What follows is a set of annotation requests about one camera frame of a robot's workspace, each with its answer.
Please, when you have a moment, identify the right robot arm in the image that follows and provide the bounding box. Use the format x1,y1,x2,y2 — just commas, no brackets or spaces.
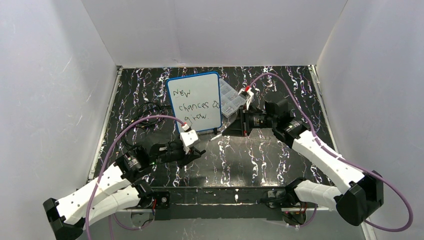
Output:
222,98,384,226

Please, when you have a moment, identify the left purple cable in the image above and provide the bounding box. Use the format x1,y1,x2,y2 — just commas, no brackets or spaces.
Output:
85,114,190,240

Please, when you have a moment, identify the whiteboard metal stand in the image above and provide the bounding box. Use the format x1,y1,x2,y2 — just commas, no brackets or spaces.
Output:
197,128,221,135

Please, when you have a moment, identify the blue framed whiteboard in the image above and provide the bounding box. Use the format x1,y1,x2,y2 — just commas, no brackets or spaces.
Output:
166,71,223,132

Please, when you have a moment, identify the black coiled cable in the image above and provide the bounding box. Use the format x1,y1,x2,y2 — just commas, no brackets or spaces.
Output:
120,101,171,150

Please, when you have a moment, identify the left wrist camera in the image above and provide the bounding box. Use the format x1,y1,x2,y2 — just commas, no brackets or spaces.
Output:
180,123,199,155

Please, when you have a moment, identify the clear plastic screw box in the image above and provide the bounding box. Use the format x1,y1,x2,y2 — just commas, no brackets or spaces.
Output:
219,78,247,118

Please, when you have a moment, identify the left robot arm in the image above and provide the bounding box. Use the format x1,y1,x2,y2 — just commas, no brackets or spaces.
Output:
43,140,205,240

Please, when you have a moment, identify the black white marker pen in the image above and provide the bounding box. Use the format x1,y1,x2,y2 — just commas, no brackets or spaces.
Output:
209,134,222,142

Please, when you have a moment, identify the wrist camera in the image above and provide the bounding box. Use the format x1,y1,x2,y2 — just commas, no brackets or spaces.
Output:
240,86,254,110
180,123,199,155

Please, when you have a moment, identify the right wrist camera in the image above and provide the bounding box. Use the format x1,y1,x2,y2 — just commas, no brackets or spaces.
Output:
240,86,254,110

